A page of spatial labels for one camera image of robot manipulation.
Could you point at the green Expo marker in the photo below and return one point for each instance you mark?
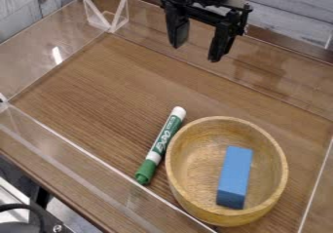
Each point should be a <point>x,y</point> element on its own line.
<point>157,150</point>

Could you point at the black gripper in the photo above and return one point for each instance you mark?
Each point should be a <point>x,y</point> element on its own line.
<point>208,11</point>

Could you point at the black metal table frame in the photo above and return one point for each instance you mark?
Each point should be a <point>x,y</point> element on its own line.
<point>22,204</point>

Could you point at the blue rectangular block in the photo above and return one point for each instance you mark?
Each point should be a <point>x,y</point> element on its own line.
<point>233,181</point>

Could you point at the brown wooden bowl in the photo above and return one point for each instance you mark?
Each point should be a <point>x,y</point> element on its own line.
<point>193,163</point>

